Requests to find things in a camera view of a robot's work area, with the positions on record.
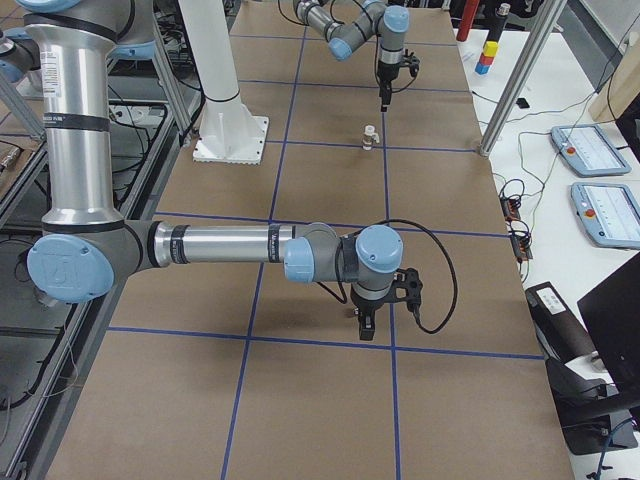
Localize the white PPR pipe fitting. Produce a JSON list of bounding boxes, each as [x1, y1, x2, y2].
[[362, 124, 380, 151]]

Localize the third robot arm at side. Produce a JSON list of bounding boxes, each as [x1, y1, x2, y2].
[[1, 27, 41, 83]]

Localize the stacked coloured toy blocks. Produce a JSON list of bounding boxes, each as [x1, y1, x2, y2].
[[474, 40, 499, 75]]

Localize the red cylinder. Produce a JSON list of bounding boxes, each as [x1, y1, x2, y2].
[[456, 0, 480, 42]]

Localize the black cylinder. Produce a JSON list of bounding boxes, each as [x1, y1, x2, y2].
[[486, 3, 511, 42]]

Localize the small black box on table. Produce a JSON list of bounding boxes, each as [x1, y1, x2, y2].
[[516, 98, 530, 109]]

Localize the orange circuit board lower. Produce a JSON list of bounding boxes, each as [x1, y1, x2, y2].
[[510, 232, 533, 263]]

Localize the orange circuit board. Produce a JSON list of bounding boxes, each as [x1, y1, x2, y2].
[[510, 232, 533, 263], [499, 196, 521, 222]]

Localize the orange circuit board upper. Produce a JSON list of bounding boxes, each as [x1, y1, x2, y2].
[[499, 196, 521, 222]]

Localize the black device with label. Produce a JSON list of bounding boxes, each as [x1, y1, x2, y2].
[[525, 282, 596, 363]]

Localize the upper blue teach pendant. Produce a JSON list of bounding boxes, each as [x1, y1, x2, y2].
[[551, 124, 631, 177]]

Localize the blue teach pendant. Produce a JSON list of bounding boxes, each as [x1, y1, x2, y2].
[[551, 124, 631, 177], [570, 182, 639, 250]]

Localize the black monitor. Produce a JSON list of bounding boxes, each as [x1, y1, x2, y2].
[[578, 255, 639, 391]]

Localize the lower blue teach pendant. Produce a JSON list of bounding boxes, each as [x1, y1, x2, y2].
[[570, 182, 639, 250]]

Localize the white camera stand column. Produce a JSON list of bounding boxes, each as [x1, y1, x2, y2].
[[179, 0, 269, 165]]

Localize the aluminium frame post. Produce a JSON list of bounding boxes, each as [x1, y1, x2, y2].
[[478, 0, 567, 157]]

